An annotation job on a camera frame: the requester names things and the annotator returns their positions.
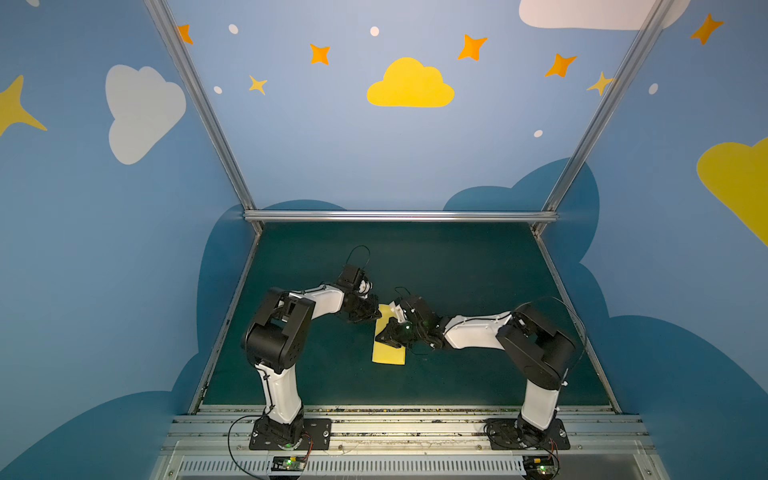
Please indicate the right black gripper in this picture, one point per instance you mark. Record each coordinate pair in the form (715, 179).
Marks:
(400, 325)

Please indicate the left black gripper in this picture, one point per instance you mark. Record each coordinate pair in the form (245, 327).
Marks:
(363, 308)

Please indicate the yellow square paper sheet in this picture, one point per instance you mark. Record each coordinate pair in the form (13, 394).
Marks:
(383, 354)

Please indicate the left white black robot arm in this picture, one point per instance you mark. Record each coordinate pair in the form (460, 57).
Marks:
(275, 339)

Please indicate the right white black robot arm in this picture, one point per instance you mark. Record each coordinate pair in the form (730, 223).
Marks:
(536, 346)

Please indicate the left green circuit board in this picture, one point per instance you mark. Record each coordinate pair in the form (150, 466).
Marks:
(288, 464)

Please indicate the green circuit board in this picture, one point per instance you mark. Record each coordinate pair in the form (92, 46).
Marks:
(288, 464)
(539, 468)

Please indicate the right green circuit board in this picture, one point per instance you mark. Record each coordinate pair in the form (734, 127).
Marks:
(539, 468)

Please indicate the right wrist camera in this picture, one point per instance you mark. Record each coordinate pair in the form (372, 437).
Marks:
(413, 309)

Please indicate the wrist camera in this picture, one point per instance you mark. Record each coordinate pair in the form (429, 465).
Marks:
(413, 309)
(353, 279)

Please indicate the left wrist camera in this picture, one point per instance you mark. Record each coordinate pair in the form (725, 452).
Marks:
(353, 279)

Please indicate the rear aluminium frame crossbar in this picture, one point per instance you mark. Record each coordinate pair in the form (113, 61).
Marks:
(399, 216)

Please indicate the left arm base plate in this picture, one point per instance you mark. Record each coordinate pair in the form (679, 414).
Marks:
(299, 435)

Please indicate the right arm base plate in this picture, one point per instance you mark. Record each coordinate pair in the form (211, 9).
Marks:
(517, 434)

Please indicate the front aluminium rail bed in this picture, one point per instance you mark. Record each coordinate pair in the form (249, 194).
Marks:
(604, 444)

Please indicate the white slotted cable duct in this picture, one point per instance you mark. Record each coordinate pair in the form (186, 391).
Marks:
(357, 466)

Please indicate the left aluminium frame post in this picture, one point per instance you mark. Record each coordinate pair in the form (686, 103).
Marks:
(167, 28)

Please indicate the aluminium frame post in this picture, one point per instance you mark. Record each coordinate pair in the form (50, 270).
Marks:
(630, 66)
(167, 28)

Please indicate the right aluminium frame post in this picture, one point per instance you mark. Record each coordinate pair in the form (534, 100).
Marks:
(630, 66)

